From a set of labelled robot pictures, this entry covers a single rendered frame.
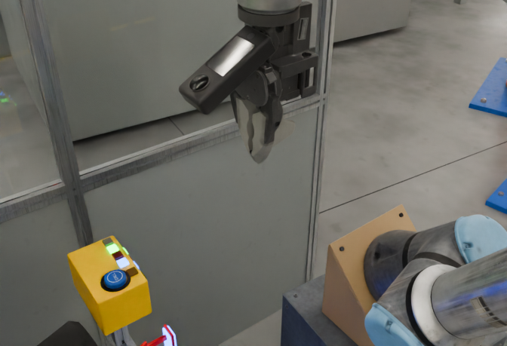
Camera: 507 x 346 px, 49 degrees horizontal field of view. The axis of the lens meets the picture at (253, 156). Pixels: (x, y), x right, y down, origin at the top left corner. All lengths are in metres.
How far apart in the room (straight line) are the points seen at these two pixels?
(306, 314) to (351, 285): 0.15
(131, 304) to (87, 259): 0.13
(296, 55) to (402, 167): 2.69
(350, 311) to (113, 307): 0.43
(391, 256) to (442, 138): 2.76
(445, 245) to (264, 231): 1.20
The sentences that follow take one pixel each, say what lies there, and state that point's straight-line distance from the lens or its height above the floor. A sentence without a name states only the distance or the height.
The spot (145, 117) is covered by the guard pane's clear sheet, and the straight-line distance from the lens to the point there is 1.50.
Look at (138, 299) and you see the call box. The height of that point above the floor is 1.04.
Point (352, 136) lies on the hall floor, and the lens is 3.58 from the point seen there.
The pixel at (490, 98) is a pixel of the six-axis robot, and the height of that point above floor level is 0.04.
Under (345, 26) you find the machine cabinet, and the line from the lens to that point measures 4.86.
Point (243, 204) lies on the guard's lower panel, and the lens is 1.85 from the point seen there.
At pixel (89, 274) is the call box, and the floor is 1.07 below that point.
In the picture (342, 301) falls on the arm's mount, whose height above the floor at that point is 1.07.
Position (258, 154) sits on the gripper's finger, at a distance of 0.72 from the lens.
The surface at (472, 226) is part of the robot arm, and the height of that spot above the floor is 1.31.
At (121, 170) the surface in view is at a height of 0.98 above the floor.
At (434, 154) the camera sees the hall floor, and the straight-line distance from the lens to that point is 3.52.
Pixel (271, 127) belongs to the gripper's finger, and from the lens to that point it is 0.67.
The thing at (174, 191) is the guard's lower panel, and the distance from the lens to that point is 1.66.
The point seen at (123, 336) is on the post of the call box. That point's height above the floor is 0.88.
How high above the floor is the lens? 1.83
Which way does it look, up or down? 33 degrees down
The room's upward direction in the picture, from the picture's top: straight up
